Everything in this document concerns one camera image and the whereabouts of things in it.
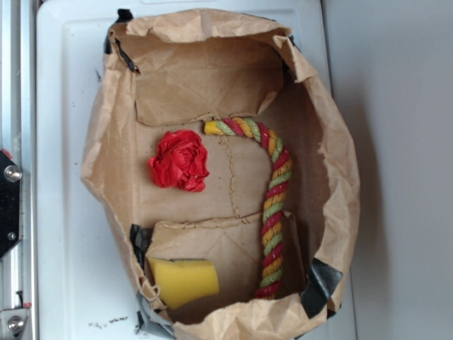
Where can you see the white plastic tray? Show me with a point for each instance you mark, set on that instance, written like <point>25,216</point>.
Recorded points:
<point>83,289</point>

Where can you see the yellow sponge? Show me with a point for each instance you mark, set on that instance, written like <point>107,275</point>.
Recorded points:
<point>183,281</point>

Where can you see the black metal bracket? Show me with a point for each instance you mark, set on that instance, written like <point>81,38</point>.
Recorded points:
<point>10,192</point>

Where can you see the red paper ball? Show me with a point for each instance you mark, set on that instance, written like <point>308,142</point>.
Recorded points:
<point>181,162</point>

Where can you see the aluminium frame rail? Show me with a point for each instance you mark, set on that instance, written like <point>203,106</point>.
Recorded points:
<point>19,274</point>

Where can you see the brown paper bag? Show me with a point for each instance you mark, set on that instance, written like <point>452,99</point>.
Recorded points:
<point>280,211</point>

